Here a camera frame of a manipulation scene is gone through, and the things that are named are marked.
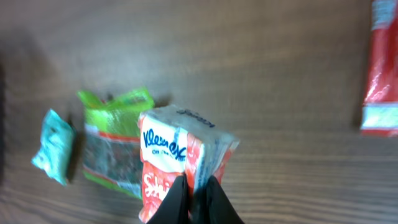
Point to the red stick sachet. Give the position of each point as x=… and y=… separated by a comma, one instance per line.
x=379, y=115

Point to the small red white packet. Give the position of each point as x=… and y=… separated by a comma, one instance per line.
x=177, y=141

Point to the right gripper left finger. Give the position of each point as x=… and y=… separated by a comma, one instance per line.
x=174, y=207

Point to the green snack bag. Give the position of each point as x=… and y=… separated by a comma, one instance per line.
x=111, y=155

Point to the teal snack packet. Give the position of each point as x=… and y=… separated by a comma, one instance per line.
x=56, y=144

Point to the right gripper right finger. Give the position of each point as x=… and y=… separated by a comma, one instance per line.
x=218, y=208

